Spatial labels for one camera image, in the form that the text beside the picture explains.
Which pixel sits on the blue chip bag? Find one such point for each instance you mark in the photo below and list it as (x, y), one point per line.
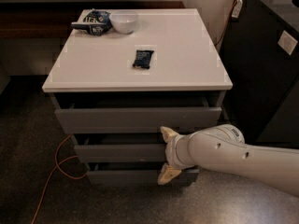
(97, 22)

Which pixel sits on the white bowl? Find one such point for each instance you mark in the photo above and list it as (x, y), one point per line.
(124, 21)

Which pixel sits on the white label on cabinet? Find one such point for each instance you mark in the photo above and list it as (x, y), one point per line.
(287, 42)

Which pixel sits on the grey bottom drawer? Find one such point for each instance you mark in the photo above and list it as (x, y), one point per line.
(125, 173)

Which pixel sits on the grey drawer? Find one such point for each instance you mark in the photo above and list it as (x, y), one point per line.
(135, 112)
(120, 147)
(125, 173)

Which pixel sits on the dark wooden bench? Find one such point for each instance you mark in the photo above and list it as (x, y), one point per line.
(53, 19)

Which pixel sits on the small dark blue snack packet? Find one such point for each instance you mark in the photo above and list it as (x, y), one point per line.
(142, 59)

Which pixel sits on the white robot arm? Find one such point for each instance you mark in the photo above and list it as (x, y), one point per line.
(223, 149)

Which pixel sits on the black side cabinet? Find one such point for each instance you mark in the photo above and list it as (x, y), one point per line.
(264, 99)

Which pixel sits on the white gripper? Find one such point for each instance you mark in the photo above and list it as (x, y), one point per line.
(171, 152)

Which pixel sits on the grey top drawer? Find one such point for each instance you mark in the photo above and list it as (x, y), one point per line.
(135, 112)

